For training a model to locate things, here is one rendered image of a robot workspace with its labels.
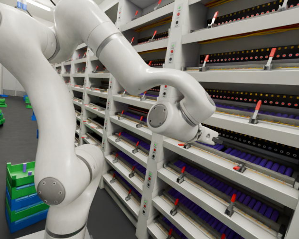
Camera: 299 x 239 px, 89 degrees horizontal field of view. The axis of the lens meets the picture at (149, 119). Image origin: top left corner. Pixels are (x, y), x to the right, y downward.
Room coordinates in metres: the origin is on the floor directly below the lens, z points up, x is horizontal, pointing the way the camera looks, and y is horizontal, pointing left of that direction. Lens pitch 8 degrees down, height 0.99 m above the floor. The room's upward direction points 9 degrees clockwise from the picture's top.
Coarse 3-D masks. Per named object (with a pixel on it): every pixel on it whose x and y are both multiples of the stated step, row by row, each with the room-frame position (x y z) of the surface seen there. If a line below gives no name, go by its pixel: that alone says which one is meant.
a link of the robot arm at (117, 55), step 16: (112, 48) 0.38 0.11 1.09; (128, 48) 0.39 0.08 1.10; (112, 64) 0.38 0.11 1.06; (128, 64) 0.38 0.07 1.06; (144, 64) 0.40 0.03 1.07; (128, 80) 0.38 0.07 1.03; (144, 80) 0.37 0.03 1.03; (160, 80) 0.36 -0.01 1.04; (176, 80) 0.35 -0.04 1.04; (192, 80) 0.36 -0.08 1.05; (192, 96) 0.35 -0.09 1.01; (208, 96) 0.36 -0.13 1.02; (192, 112) 0.36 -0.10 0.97; (208, 112) 0.35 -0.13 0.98
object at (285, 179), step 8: (192, 144) 0.80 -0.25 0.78; (200, 144) 0.78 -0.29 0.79; (216, 152) 0.70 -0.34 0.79; (232, 160) 0.65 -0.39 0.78; (240, 160) 0.63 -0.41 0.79; (256, 168) 0.58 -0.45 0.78; (264, 168) 0.57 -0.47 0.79; (272, 176) 0.54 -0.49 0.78; (280, 176) 0.53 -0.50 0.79; (288, 176) 0.52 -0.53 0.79
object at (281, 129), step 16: (224, 96) 0.84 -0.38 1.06; (240, 96) 0.79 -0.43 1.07; (256, 96) 0.73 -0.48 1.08; (272, 96) 0.69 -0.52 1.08; (288, 96) 0.65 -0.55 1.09; (224, 112) 0.73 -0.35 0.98; (240, 112) 0.68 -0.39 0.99; (256, 112) 0.60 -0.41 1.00; (272, 112) 0.66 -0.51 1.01; (288, 112) 0.64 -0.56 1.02; (224, 128) 0.66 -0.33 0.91; (240, 128) 0.61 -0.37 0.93; (256, 128) 0.57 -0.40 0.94; (272, 128) 0.54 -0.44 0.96; (288, 128) 0.54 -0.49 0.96; (288, 144) 0.50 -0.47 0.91
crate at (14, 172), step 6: (30, 162) 1.05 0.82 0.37; (12, 168) 0.98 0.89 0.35; (18, 168) 1.00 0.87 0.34; (30, 168) 1.06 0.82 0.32; (12, 174) 0.96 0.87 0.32; (18, 174) 0.97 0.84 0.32; (24, 174) 0.98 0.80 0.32; (12, 180) 0.83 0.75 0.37; (18, 180) 0.85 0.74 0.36; (24, 180) 0.88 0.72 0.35; (30, 180) 0.90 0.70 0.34; (12, 186) 0.83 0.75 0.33
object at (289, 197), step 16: (176, 144) 0.83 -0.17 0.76; (240, 144) 0.75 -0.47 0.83; (192, 160) 0.75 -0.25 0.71; (208, 160) 0.68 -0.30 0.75; (224, 160) 0.67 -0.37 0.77; (288, 160) 0.61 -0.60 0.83; (240, 176) 0.58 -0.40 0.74; (256, 176) 0.56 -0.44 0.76; (272, 192) 0.50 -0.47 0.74; (288, 192) 0.48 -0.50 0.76
